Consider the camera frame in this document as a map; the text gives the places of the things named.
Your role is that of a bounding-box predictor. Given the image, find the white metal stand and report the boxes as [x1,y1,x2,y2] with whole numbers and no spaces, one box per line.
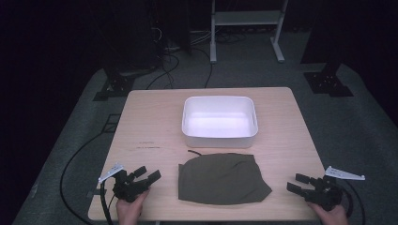
[209,0,289,65]

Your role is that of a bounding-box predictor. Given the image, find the long black floor cable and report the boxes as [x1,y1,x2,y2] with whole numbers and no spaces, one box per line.
[59,130,109,225]

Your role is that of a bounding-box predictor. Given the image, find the person's left hand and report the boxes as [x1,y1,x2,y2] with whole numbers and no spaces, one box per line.
[115,188,150,225]

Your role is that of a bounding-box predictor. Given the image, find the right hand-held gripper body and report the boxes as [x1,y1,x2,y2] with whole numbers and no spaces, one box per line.
[304,166,366,212]

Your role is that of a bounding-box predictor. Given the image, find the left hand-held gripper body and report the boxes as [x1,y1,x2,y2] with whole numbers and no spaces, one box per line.
[98,162,151,203]

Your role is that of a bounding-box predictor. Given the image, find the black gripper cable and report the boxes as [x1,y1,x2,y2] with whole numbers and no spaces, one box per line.
[99,180,115,225]
[339,179,367,225]

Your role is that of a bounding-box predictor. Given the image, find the olive green garment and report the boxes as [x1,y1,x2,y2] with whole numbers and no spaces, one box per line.
[177,149,273,206]

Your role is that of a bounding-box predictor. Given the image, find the black stand base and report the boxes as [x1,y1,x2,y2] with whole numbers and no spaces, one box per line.
[302,62,355,98]
[92,68,136,102]

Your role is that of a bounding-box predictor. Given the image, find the person's right hand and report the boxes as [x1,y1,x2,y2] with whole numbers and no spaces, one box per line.
[308,202,349,225]

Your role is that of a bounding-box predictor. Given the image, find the white plastic bin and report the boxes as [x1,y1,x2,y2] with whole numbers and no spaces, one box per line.
[181,95,259,149]

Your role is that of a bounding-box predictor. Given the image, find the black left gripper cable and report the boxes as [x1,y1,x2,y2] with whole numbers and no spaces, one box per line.
[99,180,115,225]

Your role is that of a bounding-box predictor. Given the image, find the black floor frame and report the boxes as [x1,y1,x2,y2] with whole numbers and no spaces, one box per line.
[102,113,122,134]

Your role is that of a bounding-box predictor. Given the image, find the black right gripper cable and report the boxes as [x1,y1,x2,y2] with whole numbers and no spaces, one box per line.
[339,179,367,225]

